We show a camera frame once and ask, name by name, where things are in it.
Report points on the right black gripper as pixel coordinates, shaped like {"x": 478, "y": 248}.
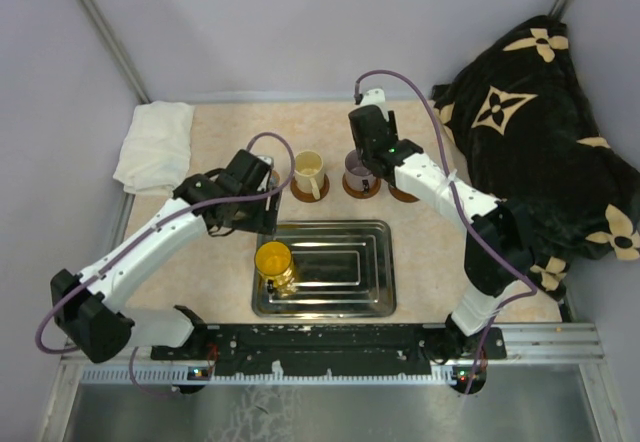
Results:
{"x": 389, "y": 119}

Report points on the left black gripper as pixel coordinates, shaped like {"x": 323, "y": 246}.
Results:
{"x": 264, "y": 222}

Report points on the purple glass mug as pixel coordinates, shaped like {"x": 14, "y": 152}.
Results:
{"x": 354, "y": 168}

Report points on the cream mug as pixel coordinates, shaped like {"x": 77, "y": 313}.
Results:
{"x": 309, "y": 174}

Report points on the wooden coaster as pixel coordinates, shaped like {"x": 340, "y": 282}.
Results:
{"x": 401, "y": 195}
{"x": 363, "y": 188}
{"x": 300, "y": 194}

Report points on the yellow cup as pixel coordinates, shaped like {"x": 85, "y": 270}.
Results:
{"x": 275, "y": 265}

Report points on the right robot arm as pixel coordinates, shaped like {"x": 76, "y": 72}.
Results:
{"x": 499, "y": 246}

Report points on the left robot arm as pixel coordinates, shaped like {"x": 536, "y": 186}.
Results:
{"x": 92, "y": 304}

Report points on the white folded cloth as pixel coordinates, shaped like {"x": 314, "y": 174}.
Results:
{"x": 155, "y": 154}

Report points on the steel tray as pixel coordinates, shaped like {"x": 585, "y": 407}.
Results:
{"x": 344, "y": 268}

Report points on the black floral blanket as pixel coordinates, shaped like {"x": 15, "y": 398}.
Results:
{"x": 526, "y": 129}

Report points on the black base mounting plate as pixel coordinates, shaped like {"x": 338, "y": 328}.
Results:
{"x": 317, "y": 350}

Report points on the aluminium rail frame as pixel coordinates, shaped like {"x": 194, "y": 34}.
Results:
{"x": 536, "y": 382}

